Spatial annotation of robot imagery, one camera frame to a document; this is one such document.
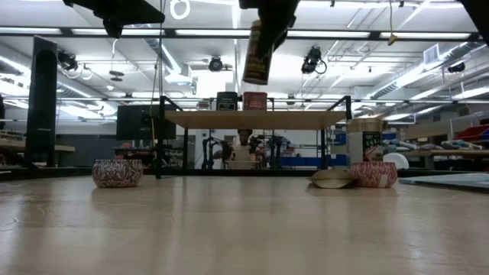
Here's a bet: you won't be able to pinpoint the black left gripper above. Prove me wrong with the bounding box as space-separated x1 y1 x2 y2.
238 0 301 58

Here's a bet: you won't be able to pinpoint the yellow-lidded crunchy onion shaker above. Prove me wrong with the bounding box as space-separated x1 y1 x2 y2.
242 19 274 86

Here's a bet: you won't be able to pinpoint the red-lidded smoked paprika tin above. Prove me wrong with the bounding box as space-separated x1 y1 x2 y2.
242 91 268 112

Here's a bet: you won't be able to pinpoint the dark green black pepper tin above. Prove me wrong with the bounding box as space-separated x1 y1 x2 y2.
216 91 239 112

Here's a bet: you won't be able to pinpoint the tan-lidded cardboard seasoning canister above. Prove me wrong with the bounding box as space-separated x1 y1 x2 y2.
345 118 384 165

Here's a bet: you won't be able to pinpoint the orange and brown spice pouch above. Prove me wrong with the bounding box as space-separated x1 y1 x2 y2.
309 169 355 189

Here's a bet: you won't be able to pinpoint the red patterned candle tin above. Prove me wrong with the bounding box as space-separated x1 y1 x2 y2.
350 161 398 189

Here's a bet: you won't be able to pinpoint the round black ceiling device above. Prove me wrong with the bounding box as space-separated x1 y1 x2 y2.
208 56 224 73

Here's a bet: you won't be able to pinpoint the black overhead beam with lights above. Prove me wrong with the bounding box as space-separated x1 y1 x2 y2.
0 26 489 43

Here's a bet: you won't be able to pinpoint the blue storage bins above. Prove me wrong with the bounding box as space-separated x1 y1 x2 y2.
278 131 398 168

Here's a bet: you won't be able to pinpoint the person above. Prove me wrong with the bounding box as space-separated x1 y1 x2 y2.
228 128 265 170

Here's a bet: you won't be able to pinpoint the black monitor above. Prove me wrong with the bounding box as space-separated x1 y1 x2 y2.
116 105 176 141

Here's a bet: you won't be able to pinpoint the white trash can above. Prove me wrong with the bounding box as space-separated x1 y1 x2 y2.
381 152 410 171

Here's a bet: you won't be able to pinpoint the black device on column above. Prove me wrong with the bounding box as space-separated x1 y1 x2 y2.
57 50 79 73

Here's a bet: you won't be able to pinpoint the long wooden workbench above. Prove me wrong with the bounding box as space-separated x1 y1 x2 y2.
399 148 489 171

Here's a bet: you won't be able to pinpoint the maroon patterned candle tin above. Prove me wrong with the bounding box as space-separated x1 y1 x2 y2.
91 158 144 189

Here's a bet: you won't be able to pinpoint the red storage bin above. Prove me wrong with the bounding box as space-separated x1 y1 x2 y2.
452 125 489 144

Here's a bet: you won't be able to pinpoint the black upright column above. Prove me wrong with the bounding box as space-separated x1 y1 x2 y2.
24 36 58 169

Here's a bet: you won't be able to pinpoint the wooden side table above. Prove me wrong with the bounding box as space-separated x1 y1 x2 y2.
0 137 76 167

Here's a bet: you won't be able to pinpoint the black hanging camera with cable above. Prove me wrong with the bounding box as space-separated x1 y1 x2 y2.
300 45 328 76

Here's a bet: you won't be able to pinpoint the white hanging ring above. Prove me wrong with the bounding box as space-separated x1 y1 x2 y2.
170 0 191 21

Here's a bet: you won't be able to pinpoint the wooden shelf with black frame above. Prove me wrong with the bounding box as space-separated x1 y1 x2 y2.
154 95 355 180

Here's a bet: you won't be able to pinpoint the yellow hanging pull cord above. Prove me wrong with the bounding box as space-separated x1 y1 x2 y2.
387 0 399 47

